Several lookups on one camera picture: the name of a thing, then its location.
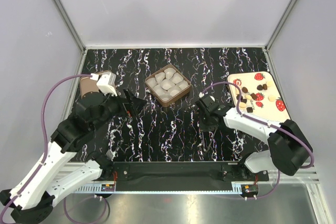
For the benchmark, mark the silver metal tongs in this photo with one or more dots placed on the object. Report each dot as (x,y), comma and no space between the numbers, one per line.
(206,145)

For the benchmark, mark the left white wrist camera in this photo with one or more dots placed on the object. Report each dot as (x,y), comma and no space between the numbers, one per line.
(105,83)

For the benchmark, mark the white cable duct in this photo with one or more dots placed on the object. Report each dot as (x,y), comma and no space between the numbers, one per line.
(96,188)

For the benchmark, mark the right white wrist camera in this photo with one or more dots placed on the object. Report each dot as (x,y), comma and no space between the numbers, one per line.
(205,101)

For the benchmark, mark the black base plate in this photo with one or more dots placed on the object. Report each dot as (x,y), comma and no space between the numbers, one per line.
(170,177)

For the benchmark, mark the strawberry pattern tray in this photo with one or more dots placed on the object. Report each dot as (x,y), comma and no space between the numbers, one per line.
(261,106)

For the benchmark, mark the white paper cup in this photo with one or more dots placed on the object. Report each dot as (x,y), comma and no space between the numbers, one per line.
(176,78)

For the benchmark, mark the white round chocolate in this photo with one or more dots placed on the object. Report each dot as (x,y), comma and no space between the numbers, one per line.
(271,98)

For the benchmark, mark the brown tin box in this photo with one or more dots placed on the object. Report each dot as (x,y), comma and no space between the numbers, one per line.
(163,89)

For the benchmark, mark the brown tin lid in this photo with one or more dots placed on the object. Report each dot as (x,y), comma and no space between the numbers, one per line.
(86,85)

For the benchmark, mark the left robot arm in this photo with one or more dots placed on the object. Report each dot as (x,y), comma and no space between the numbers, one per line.
(34,198)

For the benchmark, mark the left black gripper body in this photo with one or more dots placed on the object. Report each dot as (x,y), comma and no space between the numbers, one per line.
(128,107)

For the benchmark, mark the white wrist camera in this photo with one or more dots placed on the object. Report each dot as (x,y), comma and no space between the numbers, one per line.
(105,83)
(205,101)

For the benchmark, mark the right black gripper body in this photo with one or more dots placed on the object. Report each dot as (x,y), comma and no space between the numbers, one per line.
(205,124)

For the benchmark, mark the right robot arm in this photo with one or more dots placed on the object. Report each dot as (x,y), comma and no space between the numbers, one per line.
(288,148)

